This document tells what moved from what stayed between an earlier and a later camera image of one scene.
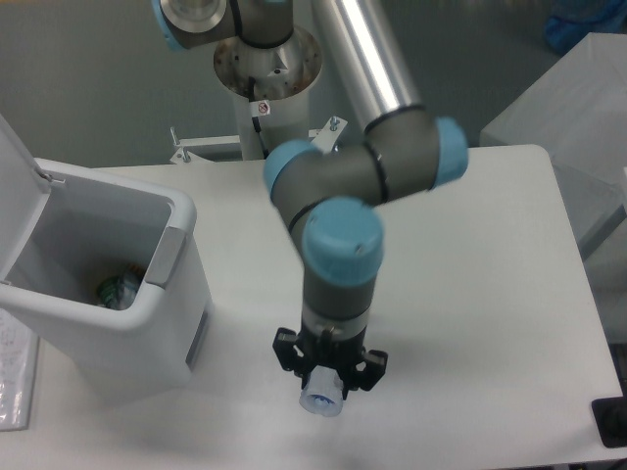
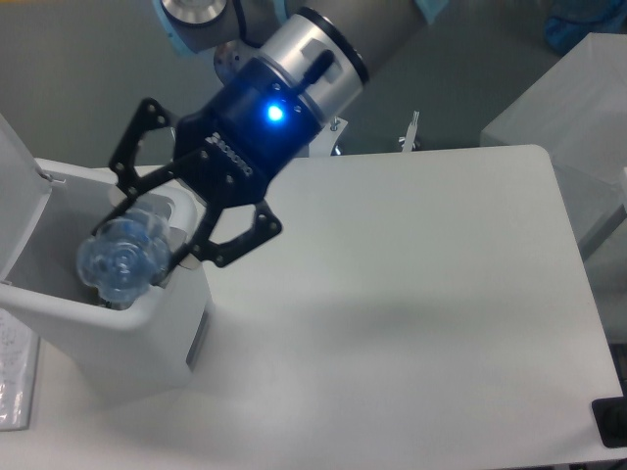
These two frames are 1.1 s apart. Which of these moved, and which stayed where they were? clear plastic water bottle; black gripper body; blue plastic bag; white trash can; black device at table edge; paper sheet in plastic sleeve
Moved: black gripper body; clear plastic water bottle
Stayed: white trash can; blue plastic bag; paper sheet in plastic sleeve; black device at table edge
